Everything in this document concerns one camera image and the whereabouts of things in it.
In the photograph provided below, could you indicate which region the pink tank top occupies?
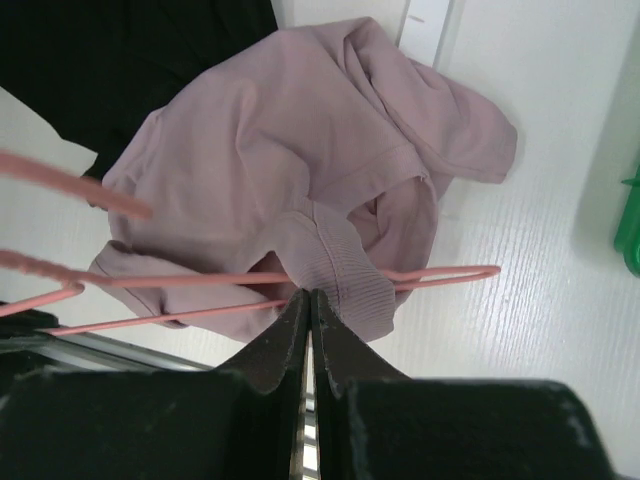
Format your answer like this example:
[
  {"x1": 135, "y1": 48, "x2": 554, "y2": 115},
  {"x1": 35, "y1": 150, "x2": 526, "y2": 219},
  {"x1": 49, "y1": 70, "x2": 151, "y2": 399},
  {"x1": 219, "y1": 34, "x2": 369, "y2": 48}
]
[{"x1": 91, "y1": 18, "x2": 517, "y2": 341}]

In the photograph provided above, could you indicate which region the green plastic tray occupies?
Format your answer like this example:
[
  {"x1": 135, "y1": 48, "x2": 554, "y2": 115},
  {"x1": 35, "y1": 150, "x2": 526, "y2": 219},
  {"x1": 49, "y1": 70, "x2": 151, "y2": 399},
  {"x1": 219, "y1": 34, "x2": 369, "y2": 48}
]
[{"x1": 613, "y1": 168, "x2": 640, "y2": 277}]

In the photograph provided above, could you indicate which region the white metal clothes rack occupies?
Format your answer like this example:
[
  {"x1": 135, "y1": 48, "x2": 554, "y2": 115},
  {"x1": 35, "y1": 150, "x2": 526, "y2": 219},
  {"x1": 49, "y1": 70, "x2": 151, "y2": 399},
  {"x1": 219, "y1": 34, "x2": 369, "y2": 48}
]
[{"x1": 398, "y1": 0, "x2": 455, "y2": 68}]

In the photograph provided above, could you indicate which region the black tank top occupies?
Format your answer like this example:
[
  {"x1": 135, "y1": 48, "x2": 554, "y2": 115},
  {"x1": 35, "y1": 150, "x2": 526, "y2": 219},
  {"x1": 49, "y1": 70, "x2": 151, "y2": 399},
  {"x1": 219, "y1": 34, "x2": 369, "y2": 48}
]
[{"x1": 1, "y1": 0, "x2": 277, "y2": 180}]

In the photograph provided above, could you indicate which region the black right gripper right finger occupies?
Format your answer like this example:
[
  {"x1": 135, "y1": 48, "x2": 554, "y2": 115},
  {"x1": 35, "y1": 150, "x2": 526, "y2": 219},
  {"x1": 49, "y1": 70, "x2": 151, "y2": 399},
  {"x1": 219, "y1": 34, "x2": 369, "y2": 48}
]
[{"x1": 310, "y1": 290, "x2": 415, "y2": 479}]

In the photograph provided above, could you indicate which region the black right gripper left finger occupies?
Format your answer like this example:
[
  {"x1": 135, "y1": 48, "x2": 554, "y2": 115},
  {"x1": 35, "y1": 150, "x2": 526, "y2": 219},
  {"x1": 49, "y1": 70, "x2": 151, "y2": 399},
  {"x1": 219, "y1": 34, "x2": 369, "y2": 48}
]
[{"x1": 217, "y1": 290, "x2": 310, "y2": 479}]

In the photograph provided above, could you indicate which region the pink wire hanger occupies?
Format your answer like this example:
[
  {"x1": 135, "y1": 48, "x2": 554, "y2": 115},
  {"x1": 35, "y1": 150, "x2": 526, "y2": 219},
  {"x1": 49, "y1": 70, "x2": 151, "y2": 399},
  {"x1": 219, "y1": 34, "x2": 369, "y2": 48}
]
[{"x1": 1, "y1": 151, "x2": 501, "y2": 336}]

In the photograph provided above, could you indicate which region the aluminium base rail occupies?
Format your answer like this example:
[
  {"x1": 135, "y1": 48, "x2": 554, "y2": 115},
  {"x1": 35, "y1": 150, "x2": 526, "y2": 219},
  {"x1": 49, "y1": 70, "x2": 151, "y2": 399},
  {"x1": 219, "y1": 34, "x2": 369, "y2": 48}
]
[{"x1": 1, "y1": 326, "x2": 209, "y2": 374}]

